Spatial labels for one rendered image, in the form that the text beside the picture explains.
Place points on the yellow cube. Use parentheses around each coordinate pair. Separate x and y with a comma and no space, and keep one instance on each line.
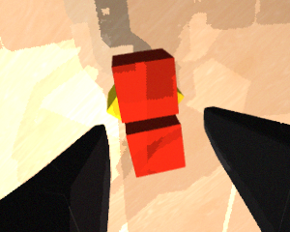
(113,104)

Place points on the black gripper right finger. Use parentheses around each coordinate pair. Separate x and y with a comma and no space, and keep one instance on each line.
(255,153)

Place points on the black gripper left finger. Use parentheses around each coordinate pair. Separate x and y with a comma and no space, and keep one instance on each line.
(70,194)

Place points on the red cube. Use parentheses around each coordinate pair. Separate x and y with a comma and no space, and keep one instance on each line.
(156,145)
(146,84)

